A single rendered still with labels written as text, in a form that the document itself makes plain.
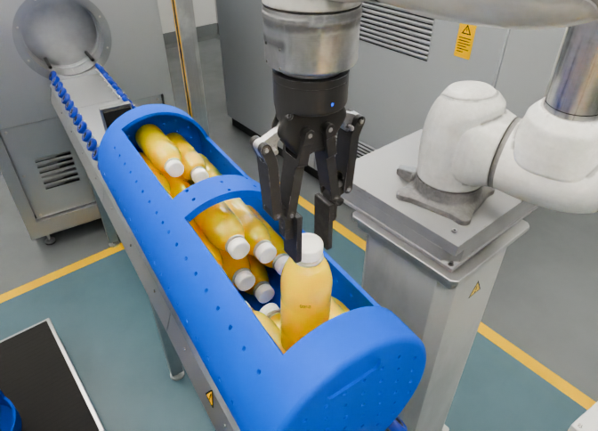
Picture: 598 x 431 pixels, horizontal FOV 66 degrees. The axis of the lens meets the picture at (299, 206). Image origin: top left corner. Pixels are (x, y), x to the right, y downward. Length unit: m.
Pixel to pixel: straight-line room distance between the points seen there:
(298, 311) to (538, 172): 0.55
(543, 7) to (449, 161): 0.73
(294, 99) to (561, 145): 0.60
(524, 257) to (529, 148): 1.88
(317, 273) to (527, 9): 0.39
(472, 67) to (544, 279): 1.20
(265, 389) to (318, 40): 0.42
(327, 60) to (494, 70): 1.67
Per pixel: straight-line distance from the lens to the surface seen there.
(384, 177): 1.20
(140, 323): 2.34
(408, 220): 1.08
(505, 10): 0.33
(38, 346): 2.22
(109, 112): 1.64
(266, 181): 0.49
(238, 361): 0.67
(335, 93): 0.45
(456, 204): 1.10
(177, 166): 1.09
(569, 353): 2.43
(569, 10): 0.33
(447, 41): 2.16
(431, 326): 1.23
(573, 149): 0.95
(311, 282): 0.59
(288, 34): 0.42
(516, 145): 0.98
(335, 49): 0.42
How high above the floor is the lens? 1.71
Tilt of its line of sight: 36 degrees down
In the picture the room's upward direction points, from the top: straight up
